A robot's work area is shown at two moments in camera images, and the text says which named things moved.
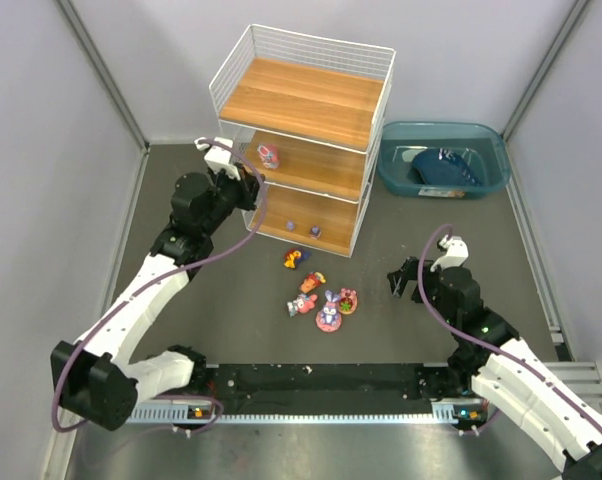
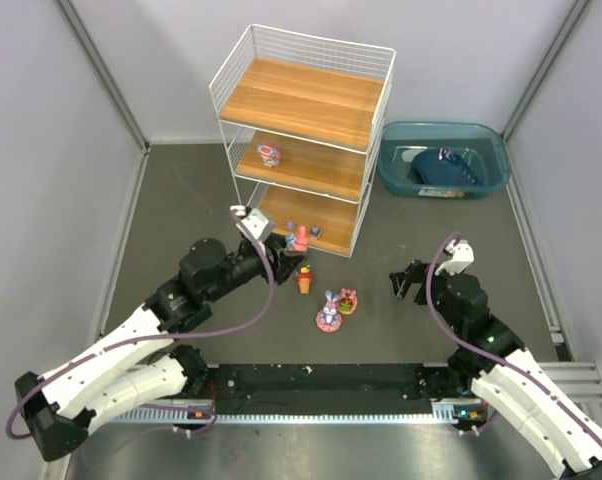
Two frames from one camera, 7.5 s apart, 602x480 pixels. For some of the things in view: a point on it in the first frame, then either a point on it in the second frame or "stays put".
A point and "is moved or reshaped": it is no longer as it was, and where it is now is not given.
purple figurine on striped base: x=315 y=232 stays put
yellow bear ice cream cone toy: x=312 y=281 is moved or reshaped
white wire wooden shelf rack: x=306 y=110 stays put
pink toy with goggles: x=268 y=154 stays put
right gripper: x=414 y=276 stays put
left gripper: x=251 y=185 -> x=280 y=260
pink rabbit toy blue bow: x=303 y=303 -> x=301 y=243
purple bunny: x=329 y=318 stays put
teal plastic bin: x=442 y=159 stays put
